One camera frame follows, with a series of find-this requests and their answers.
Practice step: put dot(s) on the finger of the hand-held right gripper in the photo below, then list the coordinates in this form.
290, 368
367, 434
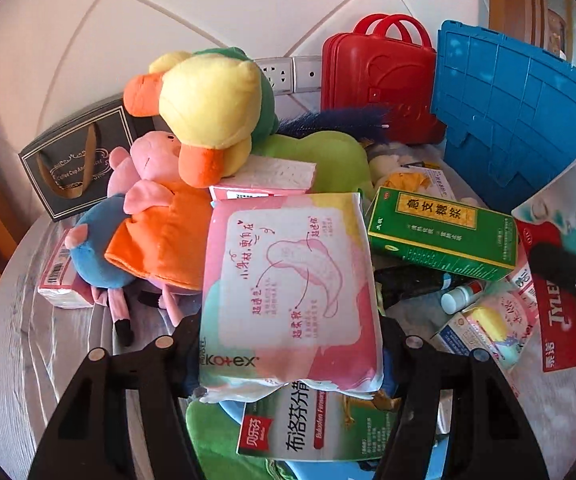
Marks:
562, 267

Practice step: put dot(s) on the white cloth-covered round desktop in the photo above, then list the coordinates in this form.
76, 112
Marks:
33, 360

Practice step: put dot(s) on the red toy suitcase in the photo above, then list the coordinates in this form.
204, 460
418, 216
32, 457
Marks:
367, 70

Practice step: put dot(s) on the small white bottle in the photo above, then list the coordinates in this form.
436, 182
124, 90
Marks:
455, 300

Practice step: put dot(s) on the blue plastic crate panel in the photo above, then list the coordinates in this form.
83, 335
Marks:
507, 110

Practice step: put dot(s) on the white green medicine box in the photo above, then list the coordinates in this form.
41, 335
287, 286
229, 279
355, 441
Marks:
308, 425

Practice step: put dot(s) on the dark blue feather duster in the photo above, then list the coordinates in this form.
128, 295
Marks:
338, 120

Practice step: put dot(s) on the black gift bag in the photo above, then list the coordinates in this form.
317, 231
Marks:
113, 125

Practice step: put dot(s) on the pink sanitary pad pack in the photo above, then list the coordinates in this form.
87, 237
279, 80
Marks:
288, 285

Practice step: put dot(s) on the yellow duck plush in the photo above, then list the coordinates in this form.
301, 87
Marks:
203, 95

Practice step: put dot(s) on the light green plush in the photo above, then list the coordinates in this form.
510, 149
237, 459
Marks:
318, 155

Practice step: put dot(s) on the pink tissue pack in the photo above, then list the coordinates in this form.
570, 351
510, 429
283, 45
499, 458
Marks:
58, 280
278, 172

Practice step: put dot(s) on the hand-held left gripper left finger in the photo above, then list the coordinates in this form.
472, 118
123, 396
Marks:
178, 355

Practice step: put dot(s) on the white wall socket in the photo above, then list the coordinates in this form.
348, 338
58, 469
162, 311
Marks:
288, 75

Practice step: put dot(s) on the green box yellow label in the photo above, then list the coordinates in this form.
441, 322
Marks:
442, 240

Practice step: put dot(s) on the white box yellow picture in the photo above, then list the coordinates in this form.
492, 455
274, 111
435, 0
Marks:
487, 330

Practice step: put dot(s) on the red white medicine box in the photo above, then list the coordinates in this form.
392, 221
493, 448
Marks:
557, 320

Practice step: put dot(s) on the pink pig plush blue clothes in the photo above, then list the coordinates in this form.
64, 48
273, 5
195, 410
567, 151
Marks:
98, 250

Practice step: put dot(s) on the yellow white pack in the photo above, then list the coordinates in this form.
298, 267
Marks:
417, 182

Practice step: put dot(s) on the pink pig plush orange dress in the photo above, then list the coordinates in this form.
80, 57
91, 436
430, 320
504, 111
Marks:
168, 240

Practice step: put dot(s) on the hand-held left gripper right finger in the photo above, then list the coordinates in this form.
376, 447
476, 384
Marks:
390, 375

